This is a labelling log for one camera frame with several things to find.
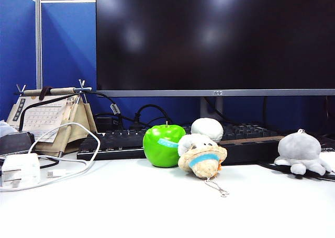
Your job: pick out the green plastic apple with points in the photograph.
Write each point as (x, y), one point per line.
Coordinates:
(157, 149)

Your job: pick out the white brain squeeze toy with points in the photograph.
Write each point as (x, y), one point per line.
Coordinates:
(206, 128)

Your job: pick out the silver monitor stand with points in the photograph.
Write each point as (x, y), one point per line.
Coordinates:
(212, 107)

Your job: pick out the black mechanical keyboard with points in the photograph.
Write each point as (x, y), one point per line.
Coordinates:
(117, 141)

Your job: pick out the white plush dog straw hat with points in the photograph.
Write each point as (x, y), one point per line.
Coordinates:
(204, 159)

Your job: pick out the small black power brick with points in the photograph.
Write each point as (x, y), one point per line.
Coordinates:
(104, 123)

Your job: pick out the black computer monitor silver bezel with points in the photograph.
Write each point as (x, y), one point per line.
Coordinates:
(209, 52)

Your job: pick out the beige canvas desk stand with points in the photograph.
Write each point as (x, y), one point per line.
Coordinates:
(78, 123)

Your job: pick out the paper desk calendar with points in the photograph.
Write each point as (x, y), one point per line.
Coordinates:
(42, 115)

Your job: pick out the white power adapter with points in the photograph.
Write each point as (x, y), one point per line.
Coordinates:
(23, 167)

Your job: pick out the black flat box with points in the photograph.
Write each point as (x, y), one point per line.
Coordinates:
(15, 142)

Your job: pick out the black printed mouse pad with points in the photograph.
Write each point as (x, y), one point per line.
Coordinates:
(327, 144)

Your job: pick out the white tissue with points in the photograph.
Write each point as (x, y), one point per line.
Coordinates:
(5, 129)

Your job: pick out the aluminium partition frame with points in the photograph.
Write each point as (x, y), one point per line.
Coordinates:
(38, 39)

